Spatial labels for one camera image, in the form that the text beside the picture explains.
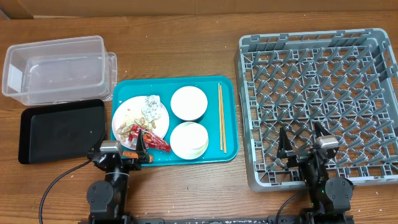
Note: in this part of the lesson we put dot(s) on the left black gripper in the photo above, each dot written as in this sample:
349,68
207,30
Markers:
132,164

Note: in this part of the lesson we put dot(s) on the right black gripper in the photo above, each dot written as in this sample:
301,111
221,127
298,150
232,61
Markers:
284,147

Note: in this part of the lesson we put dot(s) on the red snack wrapper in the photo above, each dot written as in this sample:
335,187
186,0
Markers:
151,140

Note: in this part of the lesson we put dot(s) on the white dinner plate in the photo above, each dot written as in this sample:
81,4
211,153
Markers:
131,108

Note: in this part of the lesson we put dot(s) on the foil ball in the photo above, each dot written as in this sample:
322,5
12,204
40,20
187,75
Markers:
151,108

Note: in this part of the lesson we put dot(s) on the white bowl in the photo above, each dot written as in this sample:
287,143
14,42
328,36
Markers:
189,140

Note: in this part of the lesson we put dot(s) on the pink bowl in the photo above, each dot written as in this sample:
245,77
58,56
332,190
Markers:
189,103

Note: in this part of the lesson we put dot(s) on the wooden chopstick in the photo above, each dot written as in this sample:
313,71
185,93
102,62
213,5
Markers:
224,131
220,117

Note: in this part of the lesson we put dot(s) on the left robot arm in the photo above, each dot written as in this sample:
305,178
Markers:
107,198

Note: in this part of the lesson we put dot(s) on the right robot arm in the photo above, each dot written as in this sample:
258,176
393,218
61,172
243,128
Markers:
330,197

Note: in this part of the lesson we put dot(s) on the peanut shells pile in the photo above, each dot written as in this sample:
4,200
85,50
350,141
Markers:
125,129

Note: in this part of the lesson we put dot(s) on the orange carrot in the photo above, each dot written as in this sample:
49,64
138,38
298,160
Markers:
134,155

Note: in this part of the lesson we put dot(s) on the black plastic tray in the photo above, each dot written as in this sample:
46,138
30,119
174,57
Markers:
57,132

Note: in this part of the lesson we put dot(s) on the grey dish rack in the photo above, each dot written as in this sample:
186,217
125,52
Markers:
344,79

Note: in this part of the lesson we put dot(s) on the teal serving tray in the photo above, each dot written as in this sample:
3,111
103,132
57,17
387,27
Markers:
165,88

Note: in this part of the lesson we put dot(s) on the clear plastic bin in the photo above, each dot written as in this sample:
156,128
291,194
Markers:
58,71

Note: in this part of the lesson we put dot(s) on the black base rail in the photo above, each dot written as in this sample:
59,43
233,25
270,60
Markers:
284,219

